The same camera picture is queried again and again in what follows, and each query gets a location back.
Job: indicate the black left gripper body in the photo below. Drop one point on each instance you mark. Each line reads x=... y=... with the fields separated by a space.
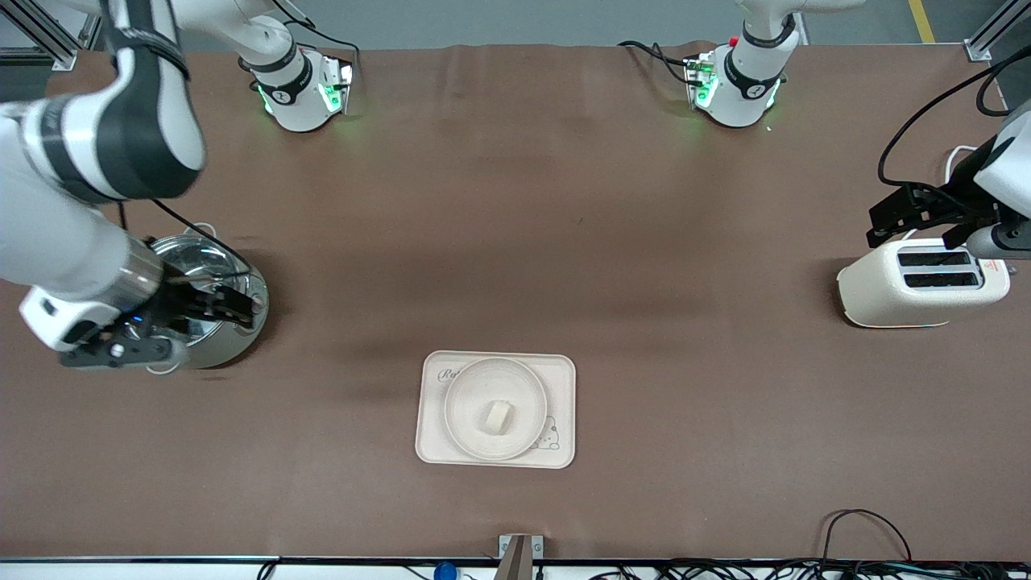
x=957 y=205

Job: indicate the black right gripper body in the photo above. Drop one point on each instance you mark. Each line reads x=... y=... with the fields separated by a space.
x=175 y=300

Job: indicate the round cream plate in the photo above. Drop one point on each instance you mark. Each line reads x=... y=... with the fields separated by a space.
x=495 y=407

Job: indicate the pale steamed bun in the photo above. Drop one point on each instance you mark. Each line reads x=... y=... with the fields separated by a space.
x=498 y=417

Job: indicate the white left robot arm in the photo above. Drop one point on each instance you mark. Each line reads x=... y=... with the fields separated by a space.
x=745 y=84

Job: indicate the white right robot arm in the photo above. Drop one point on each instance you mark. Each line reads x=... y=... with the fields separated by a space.
x=97 y=137

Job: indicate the cream rabbit print tray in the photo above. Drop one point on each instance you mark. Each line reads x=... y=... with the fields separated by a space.
x=431 y=435

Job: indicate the grey-green electric cooking pot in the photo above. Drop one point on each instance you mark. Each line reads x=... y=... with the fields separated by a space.
x=233 y=342

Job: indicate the glass pot lid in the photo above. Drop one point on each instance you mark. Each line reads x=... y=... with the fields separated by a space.
x=201 y=258

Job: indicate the cream two-slot toaster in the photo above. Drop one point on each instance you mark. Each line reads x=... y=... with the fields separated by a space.
x=894 y=290

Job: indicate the brown table mat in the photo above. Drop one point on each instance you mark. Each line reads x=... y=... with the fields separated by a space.
x=515 y=185

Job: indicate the small blue cap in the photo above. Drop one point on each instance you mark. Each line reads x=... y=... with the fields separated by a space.
x=445 y=572

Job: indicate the aluminium frame profile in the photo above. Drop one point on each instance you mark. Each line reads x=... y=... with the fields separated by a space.
x=48 y=36
x=995 y=28

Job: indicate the metal table edge bracket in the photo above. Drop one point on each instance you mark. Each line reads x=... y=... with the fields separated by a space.
x=520 y=556

